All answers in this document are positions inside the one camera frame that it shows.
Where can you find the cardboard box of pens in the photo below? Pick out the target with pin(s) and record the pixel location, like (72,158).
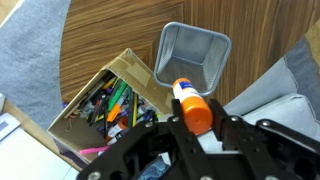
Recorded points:
(103,104)

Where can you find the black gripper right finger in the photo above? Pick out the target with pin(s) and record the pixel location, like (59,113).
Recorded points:
(245,153)

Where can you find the white paper on floor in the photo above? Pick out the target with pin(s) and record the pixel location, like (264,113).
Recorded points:
(27,152)

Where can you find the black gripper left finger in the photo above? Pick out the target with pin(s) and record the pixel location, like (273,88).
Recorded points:
(189,162)

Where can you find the wooden side table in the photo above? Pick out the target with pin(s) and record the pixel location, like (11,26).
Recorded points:
(237,39)

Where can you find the metal mesh pen holder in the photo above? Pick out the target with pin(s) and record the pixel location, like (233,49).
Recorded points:
(191,52)

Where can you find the orange capped glue bottle front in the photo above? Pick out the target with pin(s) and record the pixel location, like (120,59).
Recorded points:
(197,114)

